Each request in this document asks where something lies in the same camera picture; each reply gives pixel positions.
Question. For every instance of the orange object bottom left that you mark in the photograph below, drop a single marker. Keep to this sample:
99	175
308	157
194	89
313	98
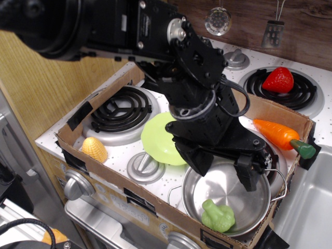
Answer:
59	237

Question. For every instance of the grey toy sink basin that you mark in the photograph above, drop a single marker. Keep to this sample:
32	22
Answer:
303	219

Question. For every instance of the silver oven knob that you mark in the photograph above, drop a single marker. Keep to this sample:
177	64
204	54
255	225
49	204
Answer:
177	240
77	186

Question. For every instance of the silver stovetop knob front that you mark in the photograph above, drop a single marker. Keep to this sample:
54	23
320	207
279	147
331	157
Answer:
144	169

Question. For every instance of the front left black burner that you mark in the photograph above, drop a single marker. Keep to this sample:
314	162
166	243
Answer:
121	119

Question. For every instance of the green toy broccoli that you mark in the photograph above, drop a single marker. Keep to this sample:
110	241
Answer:
218	218

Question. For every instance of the hanging silver skimmer ladle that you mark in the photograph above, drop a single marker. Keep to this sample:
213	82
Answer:
218	20

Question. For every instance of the back right black burner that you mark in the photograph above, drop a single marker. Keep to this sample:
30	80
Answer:
306	97

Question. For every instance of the silver oven door handle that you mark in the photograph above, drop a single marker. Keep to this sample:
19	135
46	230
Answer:
109	228

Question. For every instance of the silver oven knob left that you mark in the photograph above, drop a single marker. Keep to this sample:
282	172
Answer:
77	186

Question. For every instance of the silver oven knob right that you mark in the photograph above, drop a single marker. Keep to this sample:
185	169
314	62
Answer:
177	240

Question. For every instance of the brown cardboard fence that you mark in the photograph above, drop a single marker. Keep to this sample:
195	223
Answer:
146	204

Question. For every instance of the front right black burner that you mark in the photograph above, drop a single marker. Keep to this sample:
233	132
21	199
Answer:
275	161

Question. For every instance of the black burner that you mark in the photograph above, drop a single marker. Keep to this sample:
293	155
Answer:
306	97
275	161
121	119

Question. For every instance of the yellow toy corn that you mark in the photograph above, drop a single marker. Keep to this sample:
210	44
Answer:
95	149

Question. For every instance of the orange toy carrot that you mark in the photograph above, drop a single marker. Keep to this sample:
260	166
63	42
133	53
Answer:
284	137

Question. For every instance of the red toy strawberry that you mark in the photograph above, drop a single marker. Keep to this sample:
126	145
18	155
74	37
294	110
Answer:
280	80

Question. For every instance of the silver metal pot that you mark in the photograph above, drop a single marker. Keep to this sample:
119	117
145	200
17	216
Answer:
222	186

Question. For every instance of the silver stovetop knob back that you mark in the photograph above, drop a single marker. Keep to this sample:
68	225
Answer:
237	60

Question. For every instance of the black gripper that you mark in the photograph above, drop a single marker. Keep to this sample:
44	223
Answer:
206	122

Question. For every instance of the light green plastic plate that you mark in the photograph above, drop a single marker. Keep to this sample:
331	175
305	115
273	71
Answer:
158	143

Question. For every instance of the silver stovetop knob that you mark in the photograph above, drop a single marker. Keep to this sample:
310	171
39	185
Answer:
237	60
144	169

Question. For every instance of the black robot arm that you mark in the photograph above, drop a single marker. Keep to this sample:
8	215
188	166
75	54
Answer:
185	67

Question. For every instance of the hanging silver slotted spatula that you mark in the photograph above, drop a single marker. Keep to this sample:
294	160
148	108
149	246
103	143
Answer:
274	29

